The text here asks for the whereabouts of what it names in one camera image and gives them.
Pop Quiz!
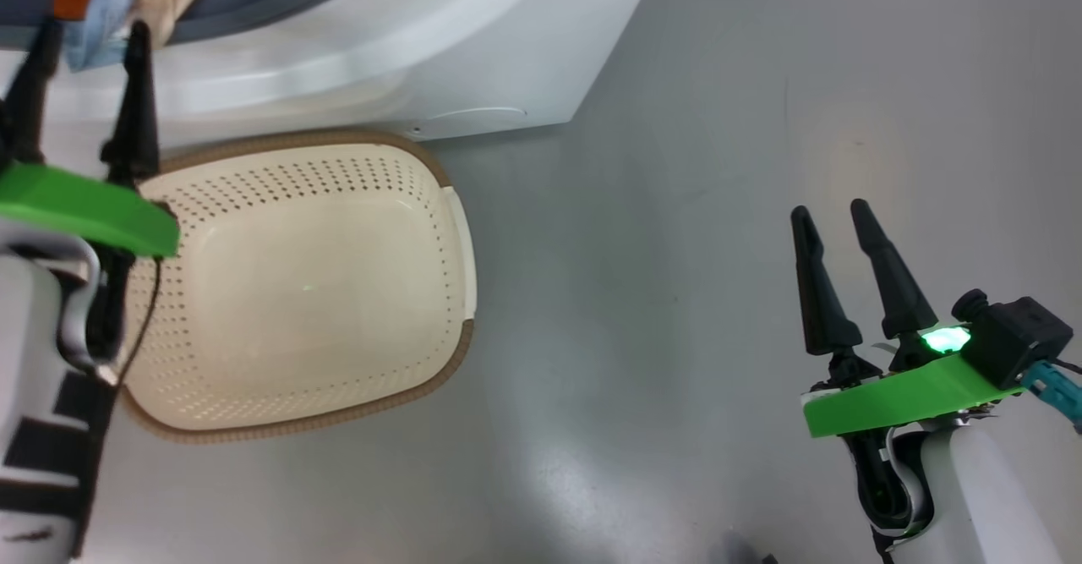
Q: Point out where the thin black cable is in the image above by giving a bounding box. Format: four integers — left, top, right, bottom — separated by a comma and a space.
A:
118, 200, 166, 381

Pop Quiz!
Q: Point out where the blue orange-print garment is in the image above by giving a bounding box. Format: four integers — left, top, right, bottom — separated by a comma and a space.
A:
52, 0, 170, 73

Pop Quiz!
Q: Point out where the round white filter cover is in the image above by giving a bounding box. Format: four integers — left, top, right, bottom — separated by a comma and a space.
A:
427, 106, 529, 139

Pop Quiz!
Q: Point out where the teal cable connector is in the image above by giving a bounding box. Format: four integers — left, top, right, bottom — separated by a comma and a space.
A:
1019, 359, 1082, 431

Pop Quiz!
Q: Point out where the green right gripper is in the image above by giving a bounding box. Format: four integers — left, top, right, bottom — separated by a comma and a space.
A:
790, 199, 1028, 440

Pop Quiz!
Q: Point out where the white front-load washing machine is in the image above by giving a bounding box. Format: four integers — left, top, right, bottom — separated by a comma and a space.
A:
0, 0, 666, 155

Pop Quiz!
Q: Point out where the cream perforated laundry basket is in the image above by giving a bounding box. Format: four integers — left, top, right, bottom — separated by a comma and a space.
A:
118, 129, 478, 444

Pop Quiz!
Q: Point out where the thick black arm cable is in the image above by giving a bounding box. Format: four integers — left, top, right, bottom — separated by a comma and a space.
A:
844, 429, 935, 541

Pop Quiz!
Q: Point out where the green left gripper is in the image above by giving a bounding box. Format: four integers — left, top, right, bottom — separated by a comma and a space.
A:
0, 19, 180, 259

